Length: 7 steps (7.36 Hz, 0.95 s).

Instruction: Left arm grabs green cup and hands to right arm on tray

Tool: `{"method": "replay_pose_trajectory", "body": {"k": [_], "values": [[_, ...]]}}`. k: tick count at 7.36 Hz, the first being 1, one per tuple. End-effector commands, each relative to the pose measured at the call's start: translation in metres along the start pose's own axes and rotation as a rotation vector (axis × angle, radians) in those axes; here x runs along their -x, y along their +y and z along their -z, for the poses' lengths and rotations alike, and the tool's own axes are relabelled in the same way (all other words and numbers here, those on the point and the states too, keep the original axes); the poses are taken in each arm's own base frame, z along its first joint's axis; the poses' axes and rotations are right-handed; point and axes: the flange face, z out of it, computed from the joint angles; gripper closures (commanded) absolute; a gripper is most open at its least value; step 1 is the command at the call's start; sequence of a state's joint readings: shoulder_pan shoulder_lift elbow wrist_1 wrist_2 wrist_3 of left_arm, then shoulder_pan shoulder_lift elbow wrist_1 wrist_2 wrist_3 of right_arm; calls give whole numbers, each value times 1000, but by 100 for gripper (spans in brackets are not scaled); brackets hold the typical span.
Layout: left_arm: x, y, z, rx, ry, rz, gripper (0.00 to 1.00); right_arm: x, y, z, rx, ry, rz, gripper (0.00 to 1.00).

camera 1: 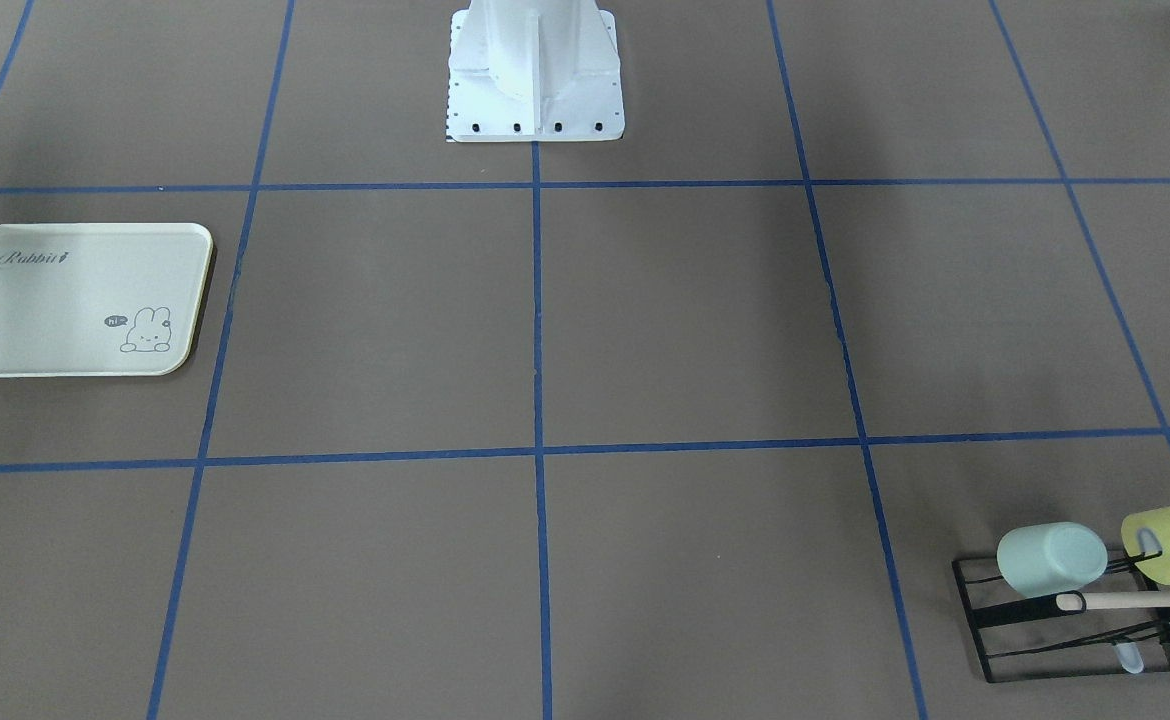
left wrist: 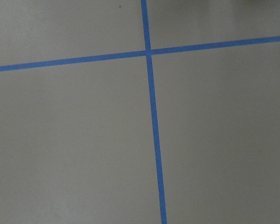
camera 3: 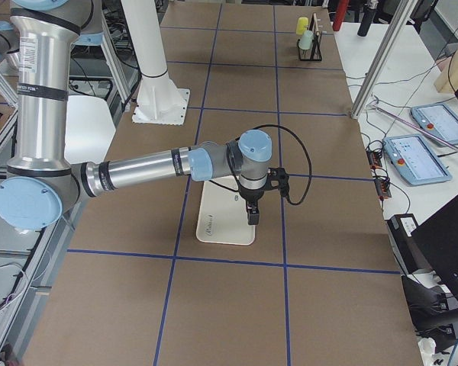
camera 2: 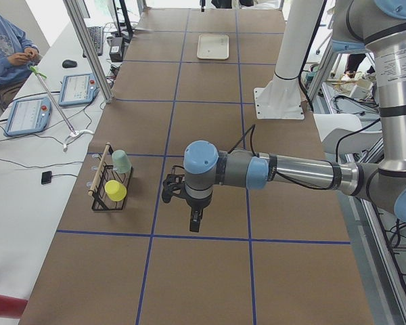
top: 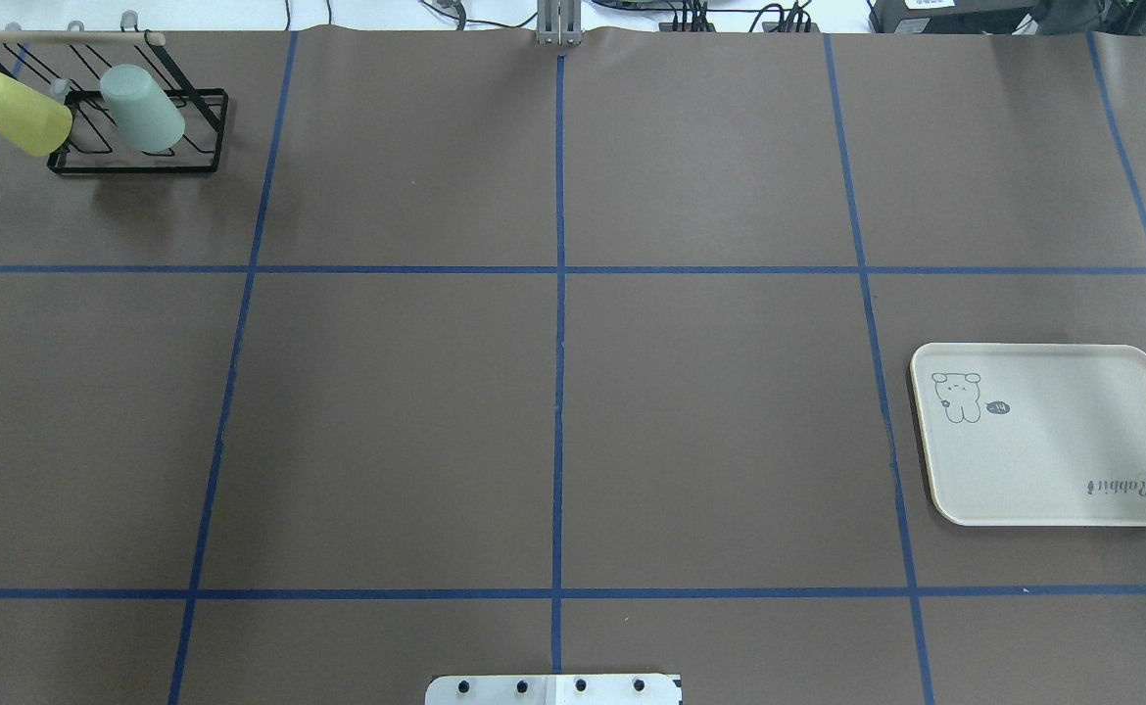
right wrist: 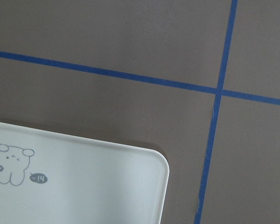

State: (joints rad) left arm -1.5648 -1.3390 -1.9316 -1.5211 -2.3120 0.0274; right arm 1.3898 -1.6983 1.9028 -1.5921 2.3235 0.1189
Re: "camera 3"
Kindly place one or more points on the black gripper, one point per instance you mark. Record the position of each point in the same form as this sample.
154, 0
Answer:
250, 197

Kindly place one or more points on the light green cup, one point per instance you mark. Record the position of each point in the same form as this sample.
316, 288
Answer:
306, 40

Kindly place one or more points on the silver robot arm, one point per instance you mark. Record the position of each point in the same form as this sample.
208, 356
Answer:
41, 184

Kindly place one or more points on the cream rabbit tray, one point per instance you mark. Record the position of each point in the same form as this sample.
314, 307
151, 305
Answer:
222, 217

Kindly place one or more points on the yellow cup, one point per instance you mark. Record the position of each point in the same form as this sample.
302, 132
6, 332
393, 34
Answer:
302, 25

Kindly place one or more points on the orange terminal strip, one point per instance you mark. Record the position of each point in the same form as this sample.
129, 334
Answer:
380, 175

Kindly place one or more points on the black box white label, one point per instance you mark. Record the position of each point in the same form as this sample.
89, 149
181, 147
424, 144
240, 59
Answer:
407, 254

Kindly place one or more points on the near teach pendant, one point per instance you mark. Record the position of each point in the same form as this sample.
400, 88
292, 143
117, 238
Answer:
415, 161

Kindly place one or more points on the teach pendant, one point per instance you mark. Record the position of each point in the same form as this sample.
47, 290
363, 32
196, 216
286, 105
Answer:
415, 161
439, 120

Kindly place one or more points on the black laptop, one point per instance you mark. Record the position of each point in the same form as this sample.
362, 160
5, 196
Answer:
437, 239

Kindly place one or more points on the far teach pendant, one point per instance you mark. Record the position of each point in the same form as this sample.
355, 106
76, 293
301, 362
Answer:
439, 120

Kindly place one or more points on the black bottle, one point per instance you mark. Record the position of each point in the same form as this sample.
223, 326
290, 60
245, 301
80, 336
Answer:
369, 11

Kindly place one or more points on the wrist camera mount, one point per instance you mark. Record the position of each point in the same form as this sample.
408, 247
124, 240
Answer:
278, 179

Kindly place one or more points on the white pedestal column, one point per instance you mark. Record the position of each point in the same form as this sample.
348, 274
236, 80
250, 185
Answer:
159, 101

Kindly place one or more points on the black wire cup rack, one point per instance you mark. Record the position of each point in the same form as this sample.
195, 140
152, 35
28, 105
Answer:
314, 54

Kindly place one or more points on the aluminium frame post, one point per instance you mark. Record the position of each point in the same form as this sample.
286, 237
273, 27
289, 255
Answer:
399, 20

